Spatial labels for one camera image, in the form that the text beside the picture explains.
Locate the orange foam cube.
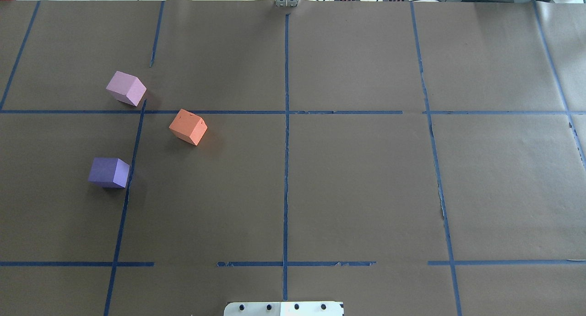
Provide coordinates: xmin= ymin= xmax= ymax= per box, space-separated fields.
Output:
xmin=169 ymin=109 xmax=208 ymax=146

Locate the purple foam cube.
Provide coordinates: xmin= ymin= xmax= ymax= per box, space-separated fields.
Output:
xmin=88 ymin=157 xmax=130 ymax=189

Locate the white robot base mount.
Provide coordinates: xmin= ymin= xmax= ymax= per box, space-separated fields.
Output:
xmin=223 ymin=301 xmax=345 ymax=316

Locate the pink foam cube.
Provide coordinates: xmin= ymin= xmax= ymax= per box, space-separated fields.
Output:
xmin=105 ymin=71 xmax=147 ymax=107

